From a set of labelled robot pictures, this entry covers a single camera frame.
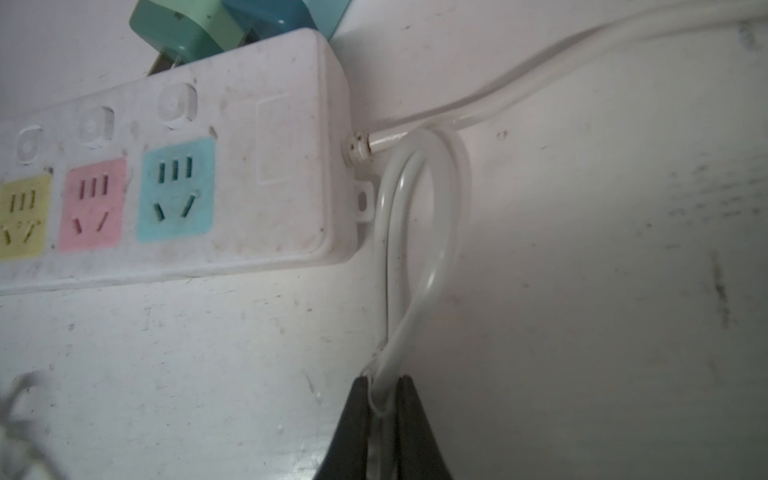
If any green plug adapter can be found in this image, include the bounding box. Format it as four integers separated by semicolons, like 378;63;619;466
129;0;257;75

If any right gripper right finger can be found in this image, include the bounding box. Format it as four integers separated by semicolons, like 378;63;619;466
395;376;453;480

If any white multicolour power strip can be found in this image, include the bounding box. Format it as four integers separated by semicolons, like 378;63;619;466
1;29;373;294

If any white power strip cable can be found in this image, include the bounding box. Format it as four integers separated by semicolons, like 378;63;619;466
350;0;768;158

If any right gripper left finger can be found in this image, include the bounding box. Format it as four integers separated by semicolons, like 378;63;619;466
313;376;373;480

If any teal plug adapter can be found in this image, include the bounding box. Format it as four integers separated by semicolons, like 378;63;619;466
222;0;351;40

